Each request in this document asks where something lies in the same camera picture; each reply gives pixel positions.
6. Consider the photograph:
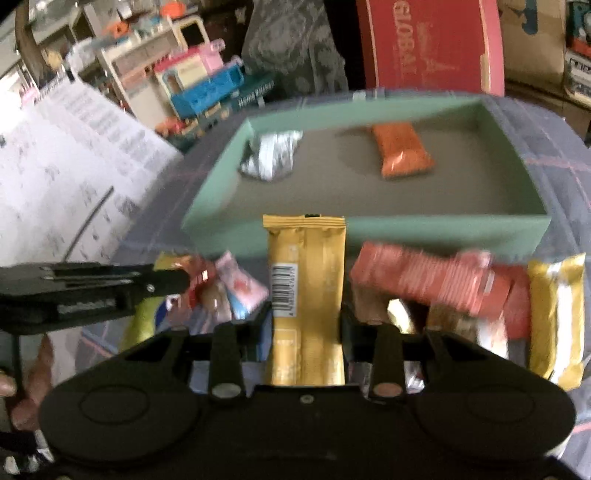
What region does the gold snack bar with barcode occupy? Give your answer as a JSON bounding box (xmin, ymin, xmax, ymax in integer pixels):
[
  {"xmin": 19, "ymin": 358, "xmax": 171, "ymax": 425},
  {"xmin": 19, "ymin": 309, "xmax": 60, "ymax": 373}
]
[{"xmin": 262, "ymin": 213, "xmax": 348, "ymax": 387}]

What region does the grey patterned cloth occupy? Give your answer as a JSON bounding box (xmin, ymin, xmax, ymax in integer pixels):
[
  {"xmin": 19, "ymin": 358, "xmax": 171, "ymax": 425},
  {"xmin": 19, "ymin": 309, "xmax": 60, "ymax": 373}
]
[{"xmin": 241, "ymin": 0, "xmax": 350, "ymax": 100}]

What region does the green cardboard box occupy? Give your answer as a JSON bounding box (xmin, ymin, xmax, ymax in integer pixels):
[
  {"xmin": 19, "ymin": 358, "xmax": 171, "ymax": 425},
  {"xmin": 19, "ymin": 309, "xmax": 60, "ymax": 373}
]
[{"xmin": 181, "ymin": 96, "xmax": 551, "ymax": 260}]

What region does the printed carton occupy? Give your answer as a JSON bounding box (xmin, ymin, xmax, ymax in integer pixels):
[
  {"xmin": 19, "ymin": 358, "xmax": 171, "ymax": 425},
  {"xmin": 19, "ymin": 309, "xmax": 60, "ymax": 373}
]
[{"xmin": 563, "ymin": 0, "xmax": 591, "ymax": 108}]

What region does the orange patterned snack packet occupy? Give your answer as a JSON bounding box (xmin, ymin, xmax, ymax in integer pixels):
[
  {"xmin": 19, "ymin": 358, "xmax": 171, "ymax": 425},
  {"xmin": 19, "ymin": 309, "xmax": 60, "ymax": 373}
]
[{"xmin": 185, "ymin": 255, "xmax": 219, "ymax": 301}]

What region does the teal toy box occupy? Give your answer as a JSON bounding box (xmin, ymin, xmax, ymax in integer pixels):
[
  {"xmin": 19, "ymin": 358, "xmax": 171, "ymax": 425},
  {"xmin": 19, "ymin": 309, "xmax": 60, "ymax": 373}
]
[{"xmin": 230, "ymin": 74, "xmax": 278, "ymax": 112}]

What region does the colourful toy kitchen set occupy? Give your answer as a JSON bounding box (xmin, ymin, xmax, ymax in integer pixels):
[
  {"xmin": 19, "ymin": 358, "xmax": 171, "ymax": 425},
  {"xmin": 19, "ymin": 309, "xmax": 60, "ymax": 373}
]
[{"xmin": 98, "ymin": 13, "xmax": 245, "ymax": 141}]

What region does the round glass table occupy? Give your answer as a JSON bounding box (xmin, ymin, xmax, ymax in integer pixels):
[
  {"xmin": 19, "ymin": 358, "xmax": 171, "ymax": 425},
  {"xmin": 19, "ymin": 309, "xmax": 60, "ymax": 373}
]
[{"xmin": 13, "ymin": 0, "xmax": 54, "ymax": 81}]

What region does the person's left hand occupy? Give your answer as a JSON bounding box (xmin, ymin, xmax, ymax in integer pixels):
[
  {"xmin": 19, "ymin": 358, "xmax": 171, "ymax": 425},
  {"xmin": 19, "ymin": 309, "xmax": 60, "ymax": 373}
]
[{"xmin": 0, "ymin": 338, "xmax": 54, "ymax": 432}]

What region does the large red cardboard box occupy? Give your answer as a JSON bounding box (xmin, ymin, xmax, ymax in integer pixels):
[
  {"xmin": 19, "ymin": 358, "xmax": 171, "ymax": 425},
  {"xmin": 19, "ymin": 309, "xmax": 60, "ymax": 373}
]
[{"xmin": 356, "ymin": 0, "xmax": 507, "ymax": 97}]

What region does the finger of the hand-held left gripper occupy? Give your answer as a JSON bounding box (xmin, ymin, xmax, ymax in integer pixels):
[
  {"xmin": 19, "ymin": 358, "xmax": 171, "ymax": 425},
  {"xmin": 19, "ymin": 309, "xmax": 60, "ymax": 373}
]
[{"xmin": 117, "ymin": 269, "xmax": 193, "ymax": 310}]

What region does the yellow white-striped snack bar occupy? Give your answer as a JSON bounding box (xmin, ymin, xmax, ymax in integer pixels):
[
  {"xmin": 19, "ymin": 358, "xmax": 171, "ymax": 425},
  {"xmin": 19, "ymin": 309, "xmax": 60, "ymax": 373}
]
[{"xmin": 526, "ymin": 253, "xmax": 588, "ymax": 389}]

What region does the small red snack packet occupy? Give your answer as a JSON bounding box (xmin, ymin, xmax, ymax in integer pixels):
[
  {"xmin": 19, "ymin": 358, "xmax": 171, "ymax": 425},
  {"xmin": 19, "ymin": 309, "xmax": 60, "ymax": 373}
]
[{"xmin": 501, "ymin": 276, "xmax": 533, "ymax": 341}]

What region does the black cable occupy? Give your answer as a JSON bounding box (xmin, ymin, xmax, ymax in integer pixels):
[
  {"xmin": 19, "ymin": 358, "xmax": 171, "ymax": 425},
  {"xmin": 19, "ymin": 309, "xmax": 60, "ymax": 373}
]
[{"xmin": 64, "ymin": 186, "xmax": 115, "ymax": 260}]

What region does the pink patterned white snack packet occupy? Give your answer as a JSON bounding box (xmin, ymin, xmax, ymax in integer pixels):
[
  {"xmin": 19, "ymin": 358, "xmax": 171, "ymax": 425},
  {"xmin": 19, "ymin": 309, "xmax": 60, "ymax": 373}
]
[{"xmin": 216, "ymin": 250, "xmax": 270, "ymax": 320}]

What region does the brown cardboard box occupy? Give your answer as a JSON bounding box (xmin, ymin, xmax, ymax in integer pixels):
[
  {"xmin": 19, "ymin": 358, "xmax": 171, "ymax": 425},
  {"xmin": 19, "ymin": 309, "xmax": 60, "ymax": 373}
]
[{"xmin": 498, "ymin": 0, "xmax": 570, "ymax": 99}]

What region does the silver foil snack packet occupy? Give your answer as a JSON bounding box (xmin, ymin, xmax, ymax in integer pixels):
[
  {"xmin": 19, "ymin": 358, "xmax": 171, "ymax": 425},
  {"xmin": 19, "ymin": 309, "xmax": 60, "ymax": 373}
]
[{"xmin": 237, "ymin": 130, "xmax": 304, "ymax": 184}]

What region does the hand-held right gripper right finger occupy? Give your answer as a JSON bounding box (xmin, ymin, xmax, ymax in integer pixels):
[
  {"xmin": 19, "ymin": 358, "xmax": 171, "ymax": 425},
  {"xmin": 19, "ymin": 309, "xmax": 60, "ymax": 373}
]
[{"xmin": 341, "ymin": 307, "xmax": 490, "ymax": 402}]

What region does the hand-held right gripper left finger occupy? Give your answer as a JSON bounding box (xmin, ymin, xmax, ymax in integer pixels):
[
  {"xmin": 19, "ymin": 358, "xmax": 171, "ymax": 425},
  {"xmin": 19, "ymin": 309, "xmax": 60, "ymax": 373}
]
[{"xmin": 121, "ymin": 300, "xmax": 274, "ymax": 404}]

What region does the white printed sheet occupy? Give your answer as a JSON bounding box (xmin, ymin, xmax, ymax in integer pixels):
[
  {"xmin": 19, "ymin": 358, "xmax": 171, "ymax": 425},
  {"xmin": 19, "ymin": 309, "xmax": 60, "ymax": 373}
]
[{"xmin": 0, "ymin": 79, "xmax": 184, "ymax": 269}]

